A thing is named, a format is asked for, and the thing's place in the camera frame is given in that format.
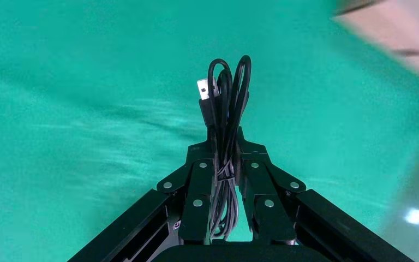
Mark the flat open cardboard box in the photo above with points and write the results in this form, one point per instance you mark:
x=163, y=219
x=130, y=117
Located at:
x=394, y=29

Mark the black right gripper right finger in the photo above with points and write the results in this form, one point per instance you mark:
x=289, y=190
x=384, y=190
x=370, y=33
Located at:
x=267, y=188

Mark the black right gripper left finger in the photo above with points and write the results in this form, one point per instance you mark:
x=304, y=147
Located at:
x=198, y=188

